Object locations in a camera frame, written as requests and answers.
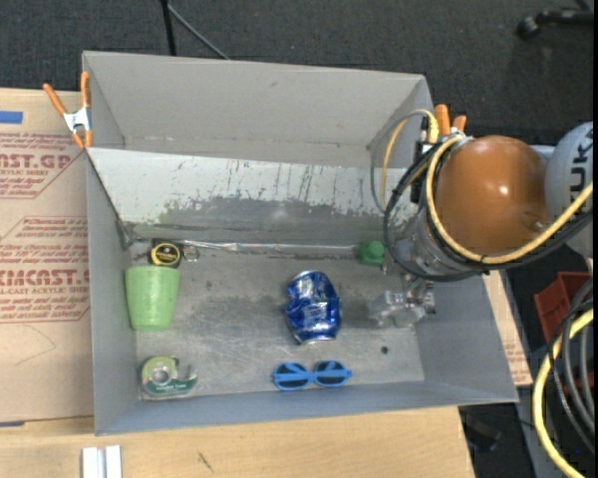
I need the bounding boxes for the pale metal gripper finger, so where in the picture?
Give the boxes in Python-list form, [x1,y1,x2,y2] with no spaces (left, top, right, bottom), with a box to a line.
[369,290,407,315]
[375,308,426,330]

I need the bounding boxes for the small green plastic toy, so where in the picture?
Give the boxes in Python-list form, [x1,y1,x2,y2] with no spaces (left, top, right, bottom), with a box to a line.
[356,239,387,268]

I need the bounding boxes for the crushed blue drink can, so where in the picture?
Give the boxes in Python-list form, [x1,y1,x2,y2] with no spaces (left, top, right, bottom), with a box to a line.
[284,269,343,346]

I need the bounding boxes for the blue sunglasses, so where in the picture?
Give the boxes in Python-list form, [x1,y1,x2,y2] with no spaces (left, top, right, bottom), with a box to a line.
[270,359,354,392]

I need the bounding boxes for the grey metal bin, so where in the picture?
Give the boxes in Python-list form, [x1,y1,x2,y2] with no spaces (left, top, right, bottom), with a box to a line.
[81,51,520,436]

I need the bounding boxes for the yellow and black tape measure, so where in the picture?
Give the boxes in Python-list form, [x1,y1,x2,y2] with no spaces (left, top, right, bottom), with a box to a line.
[149,240,183,269]

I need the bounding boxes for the light green plastic cup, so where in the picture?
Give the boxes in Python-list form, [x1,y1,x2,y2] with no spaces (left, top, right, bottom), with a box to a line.
[125,265,182,333]

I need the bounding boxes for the green tape dispenser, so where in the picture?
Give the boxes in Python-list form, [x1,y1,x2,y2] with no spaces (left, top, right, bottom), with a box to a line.
[139,355,199,400]

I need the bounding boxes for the brown cardboard board red print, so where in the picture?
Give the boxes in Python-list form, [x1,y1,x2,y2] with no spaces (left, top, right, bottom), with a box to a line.
[0,86,534,425]

